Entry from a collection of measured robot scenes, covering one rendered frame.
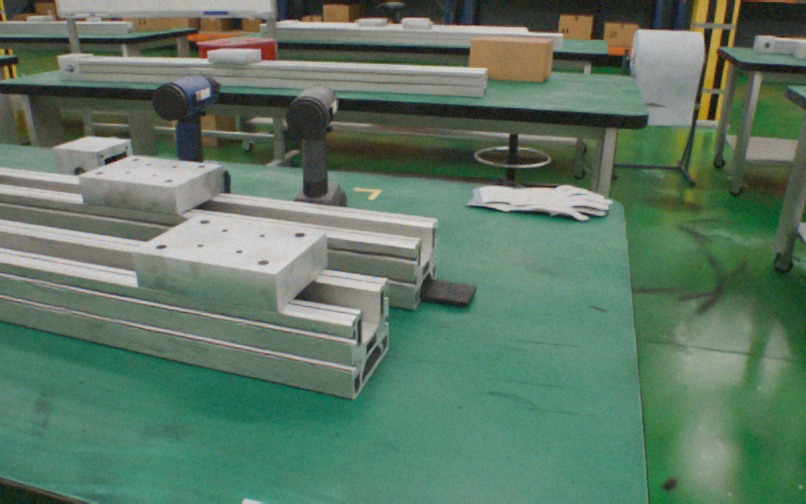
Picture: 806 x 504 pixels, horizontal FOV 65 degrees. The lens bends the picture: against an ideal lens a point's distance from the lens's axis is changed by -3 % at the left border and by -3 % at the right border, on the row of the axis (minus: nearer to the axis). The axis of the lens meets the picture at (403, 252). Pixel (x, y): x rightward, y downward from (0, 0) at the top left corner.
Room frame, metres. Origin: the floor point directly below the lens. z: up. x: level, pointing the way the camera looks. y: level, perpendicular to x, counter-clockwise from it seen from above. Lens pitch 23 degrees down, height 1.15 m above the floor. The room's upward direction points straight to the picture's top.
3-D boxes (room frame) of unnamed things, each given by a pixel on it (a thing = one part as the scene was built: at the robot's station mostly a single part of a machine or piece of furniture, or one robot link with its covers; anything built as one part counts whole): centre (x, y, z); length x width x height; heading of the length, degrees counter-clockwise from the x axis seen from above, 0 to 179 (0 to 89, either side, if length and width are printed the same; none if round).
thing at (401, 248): (0.86, 0.35, 0.82); 0.80 x 0.10 x 0.09; 72
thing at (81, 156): (1.13, 0.57, 0.83); 0.11 x 0.10 x 0.10; 162
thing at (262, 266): (0.60, 0.17, 0.87); 0.16 x 0.11 x 0.07; 72
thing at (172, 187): (0.86, 0.35, 0.87); 0.16 x 0.11 x 0.07; 72
